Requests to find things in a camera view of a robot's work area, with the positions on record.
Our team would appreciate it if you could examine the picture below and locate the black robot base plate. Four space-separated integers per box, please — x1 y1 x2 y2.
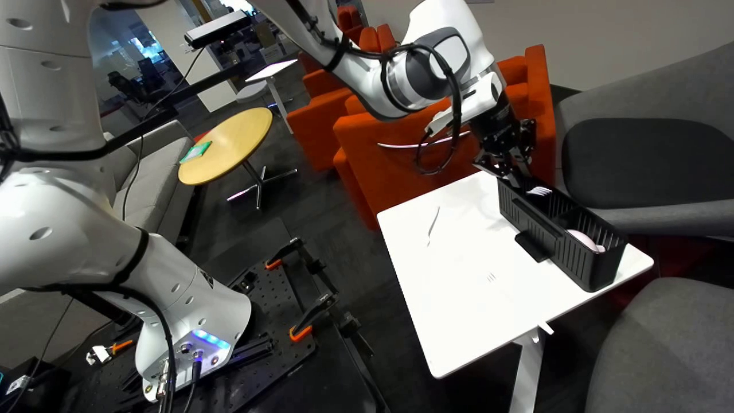
114 249 364 413

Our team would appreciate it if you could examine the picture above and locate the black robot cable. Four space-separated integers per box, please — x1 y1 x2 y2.
0 226 202 413

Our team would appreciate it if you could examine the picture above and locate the large orange armchair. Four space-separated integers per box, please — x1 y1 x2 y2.
333 45 558 230

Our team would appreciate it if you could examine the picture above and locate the orange black clamp lower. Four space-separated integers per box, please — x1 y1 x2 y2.
290 294 336 343

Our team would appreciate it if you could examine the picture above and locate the grey sofa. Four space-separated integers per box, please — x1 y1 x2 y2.
94 120 194 242

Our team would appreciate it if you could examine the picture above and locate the small orange armchair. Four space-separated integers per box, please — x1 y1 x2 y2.
287 68 354 171

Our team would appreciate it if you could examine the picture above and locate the far orange armchair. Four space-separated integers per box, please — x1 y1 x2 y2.
299 0 396 96

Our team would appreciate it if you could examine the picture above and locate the black plastic mesh basket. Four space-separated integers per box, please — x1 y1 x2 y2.
498 181 627 291

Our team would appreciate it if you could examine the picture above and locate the orange black clamp upper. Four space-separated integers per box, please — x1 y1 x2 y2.
265 236 323 273

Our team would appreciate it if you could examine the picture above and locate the black camera on stand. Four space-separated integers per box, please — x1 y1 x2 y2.
183 10 251 49

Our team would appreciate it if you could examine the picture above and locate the small white tablet table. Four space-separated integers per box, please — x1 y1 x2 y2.
245 58 299 133

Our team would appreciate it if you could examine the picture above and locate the round yellow wooden table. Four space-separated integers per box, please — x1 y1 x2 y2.
178 107 299 208

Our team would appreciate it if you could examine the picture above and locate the orange black clamp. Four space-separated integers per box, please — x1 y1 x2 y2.
265 236 323 273
290 294 336 343

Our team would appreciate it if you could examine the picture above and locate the green card on table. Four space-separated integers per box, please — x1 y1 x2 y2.
179 139 212 163

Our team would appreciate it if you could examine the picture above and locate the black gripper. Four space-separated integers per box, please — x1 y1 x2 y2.
475 116 537 186

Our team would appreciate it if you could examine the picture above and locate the grey chair lower right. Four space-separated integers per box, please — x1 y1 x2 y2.
585 277 734 413

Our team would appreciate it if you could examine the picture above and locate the grey lounge chair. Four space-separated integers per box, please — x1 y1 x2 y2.
556 44 734 239

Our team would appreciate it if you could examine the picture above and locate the white object in basket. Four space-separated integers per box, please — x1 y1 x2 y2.
568 230 606 255

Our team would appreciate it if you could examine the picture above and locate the white side table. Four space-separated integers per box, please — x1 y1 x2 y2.
380 171 654 413

